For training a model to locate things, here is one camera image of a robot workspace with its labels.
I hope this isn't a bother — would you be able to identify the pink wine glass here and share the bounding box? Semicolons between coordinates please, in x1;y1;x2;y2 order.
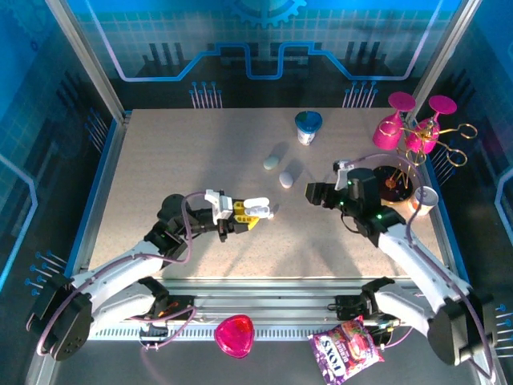
405;95;458;156
372;91;417;152

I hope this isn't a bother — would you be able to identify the drink can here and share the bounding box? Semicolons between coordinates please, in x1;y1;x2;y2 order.
409;185;440;217

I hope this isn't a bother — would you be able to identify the white cup with blue lid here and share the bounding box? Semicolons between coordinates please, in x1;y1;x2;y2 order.
294;111;324;147

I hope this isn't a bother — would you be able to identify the pink heart-shaped container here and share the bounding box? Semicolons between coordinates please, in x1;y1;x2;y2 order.
213;314;256;359

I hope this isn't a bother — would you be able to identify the slotted metal strip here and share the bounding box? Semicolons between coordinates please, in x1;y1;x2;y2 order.
62;325;402;342

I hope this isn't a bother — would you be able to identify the purple candy bag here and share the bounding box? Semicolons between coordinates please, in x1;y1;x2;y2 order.
307;314;386;385

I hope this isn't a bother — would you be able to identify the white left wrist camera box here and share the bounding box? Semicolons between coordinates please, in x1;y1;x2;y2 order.
204;189;234;225

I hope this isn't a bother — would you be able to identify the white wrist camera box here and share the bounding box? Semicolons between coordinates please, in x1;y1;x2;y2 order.
333;160;352;192
204;189;234;225

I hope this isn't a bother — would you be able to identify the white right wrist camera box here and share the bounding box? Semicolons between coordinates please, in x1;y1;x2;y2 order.
333;160;352;192

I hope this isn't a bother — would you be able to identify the gold wire glass rack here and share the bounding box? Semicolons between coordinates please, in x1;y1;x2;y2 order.
378;114;479;206

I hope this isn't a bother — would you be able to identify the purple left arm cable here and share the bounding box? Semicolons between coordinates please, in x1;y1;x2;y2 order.
36;191;212;351

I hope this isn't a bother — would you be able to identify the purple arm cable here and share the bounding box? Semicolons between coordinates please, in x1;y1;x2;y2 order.
36;191;212;351
340;153;498;382

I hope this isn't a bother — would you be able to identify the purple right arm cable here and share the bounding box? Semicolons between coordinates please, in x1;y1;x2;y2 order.
340;153;498;382

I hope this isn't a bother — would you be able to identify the aluminium rail base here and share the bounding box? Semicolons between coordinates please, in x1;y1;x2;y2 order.
47;276;482;326

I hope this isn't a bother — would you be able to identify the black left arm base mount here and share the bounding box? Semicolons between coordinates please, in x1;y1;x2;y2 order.
121;294;197;322

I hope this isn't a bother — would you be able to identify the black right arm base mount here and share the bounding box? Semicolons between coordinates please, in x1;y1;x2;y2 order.
334;294;409;322

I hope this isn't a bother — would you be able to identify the aluminium frame post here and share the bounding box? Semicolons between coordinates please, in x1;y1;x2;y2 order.
44;0;132;124
408;0;484;117

